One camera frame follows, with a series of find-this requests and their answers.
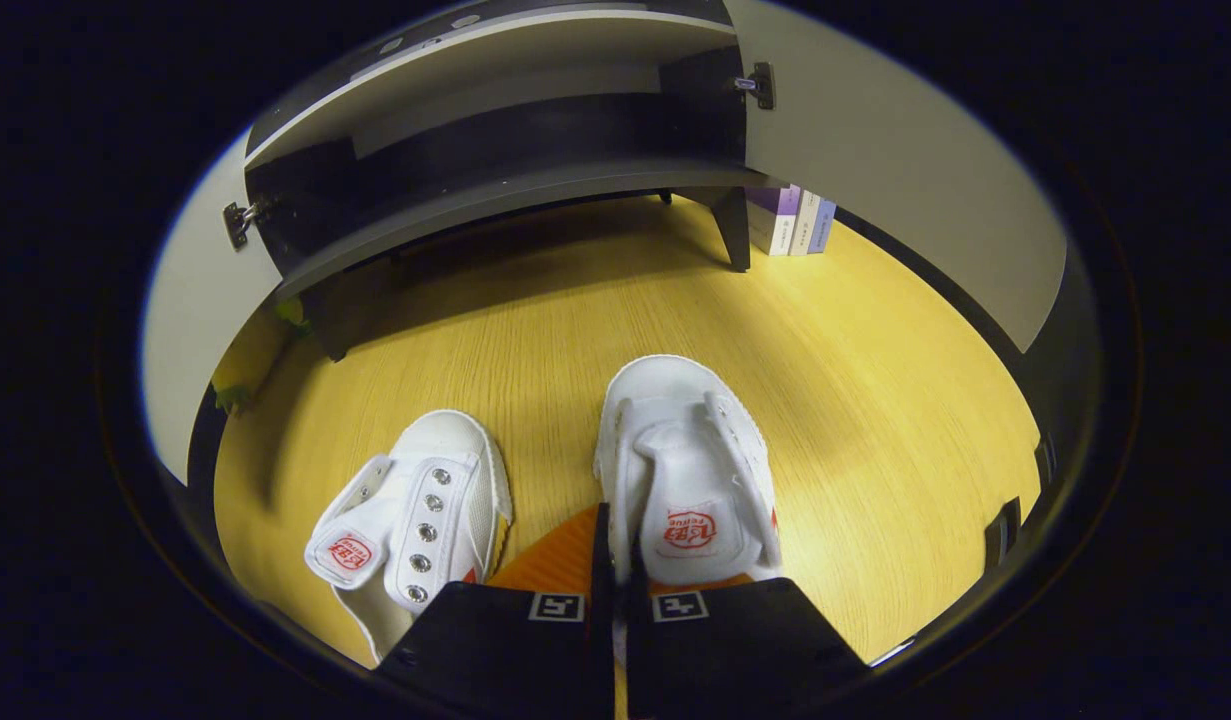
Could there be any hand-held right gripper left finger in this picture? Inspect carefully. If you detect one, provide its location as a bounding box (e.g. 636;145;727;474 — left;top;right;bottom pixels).
375;503;616;720

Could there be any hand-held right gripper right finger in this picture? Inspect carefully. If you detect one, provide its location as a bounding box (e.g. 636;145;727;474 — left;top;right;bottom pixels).
620;545;871;720

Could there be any white canvas shoe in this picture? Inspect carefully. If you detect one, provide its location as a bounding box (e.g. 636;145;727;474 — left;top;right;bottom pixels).
305;408;514;666
593;355;784;588

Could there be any white shoe cabinet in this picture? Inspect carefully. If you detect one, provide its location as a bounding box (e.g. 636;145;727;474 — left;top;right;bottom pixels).
243;0;776;363

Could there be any white cabinet door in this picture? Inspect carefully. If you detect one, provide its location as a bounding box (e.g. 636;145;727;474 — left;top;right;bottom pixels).
140;130;281;488
725;0;1069;354

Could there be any purple and white book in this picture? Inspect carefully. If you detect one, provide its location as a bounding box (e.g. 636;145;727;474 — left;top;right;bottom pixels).
745;185;802;257

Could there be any thin paperback book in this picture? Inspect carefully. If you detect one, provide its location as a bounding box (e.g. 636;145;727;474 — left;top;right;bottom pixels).
788;190;824;257

